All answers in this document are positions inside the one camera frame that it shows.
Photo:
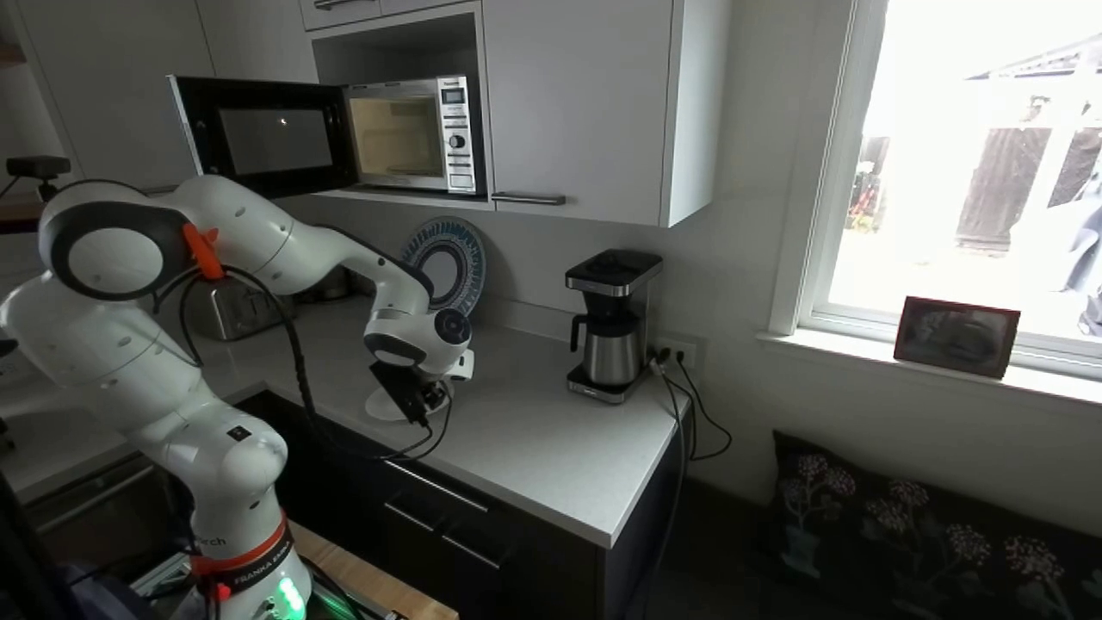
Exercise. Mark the dark base cabinet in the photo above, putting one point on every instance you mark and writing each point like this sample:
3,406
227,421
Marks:
540,574

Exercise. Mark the blue patterned decorative plate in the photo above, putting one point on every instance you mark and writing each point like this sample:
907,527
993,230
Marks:
459,260

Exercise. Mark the white framed window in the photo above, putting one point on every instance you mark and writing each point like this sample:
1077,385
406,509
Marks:
977,148

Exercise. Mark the grey patterned box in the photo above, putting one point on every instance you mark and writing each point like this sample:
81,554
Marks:
257,310

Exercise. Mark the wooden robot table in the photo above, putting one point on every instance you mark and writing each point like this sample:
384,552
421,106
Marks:
368,574

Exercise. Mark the black steel coffee maker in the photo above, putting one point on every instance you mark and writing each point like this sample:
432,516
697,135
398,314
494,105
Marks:
611,345

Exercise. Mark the dark floral cushion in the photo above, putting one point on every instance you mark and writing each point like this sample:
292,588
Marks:
919,527

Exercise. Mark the silver microwave oven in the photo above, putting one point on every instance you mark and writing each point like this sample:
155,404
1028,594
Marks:
455,124

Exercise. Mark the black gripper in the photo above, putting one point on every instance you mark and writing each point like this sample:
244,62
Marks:
407,382

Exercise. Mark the black camera on stand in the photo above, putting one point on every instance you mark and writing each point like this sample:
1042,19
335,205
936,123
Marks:
37,165

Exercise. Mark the dark framed picture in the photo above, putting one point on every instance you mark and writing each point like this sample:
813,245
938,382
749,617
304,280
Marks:
954,335

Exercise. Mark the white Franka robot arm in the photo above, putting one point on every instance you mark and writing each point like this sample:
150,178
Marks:
115,345

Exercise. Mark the white wall outlet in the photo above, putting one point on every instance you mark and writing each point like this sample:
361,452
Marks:
678,352

